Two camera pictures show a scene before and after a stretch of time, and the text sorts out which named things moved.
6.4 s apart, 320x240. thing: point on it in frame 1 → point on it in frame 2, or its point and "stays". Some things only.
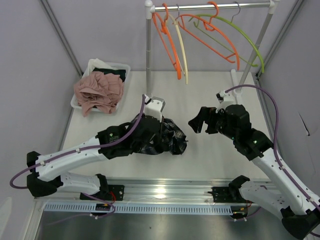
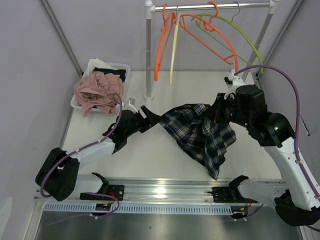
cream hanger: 185,72 → 175,46
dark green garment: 121,73 stays
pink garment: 97,90 stays
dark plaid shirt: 173,140 → 204,140
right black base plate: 224,194 stays
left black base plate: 114,192 stays
